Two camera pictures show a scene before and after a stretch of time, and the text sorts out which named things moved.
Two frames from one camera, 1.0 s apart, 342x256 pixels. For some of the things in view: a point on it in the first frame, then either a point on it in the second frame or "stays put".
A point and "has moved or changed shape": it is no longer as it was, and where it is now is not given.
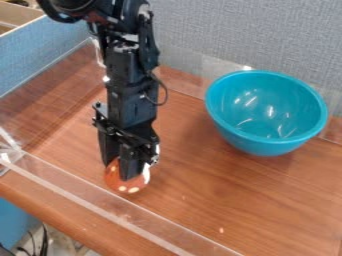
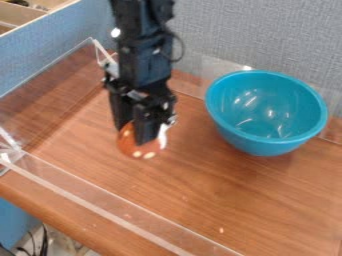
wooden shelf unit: (16, 15) stays put
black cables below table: (33, 244) stays put
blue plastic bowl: (264, 110) stays put
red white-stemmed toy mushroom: (128, 186) has moved or changed shape
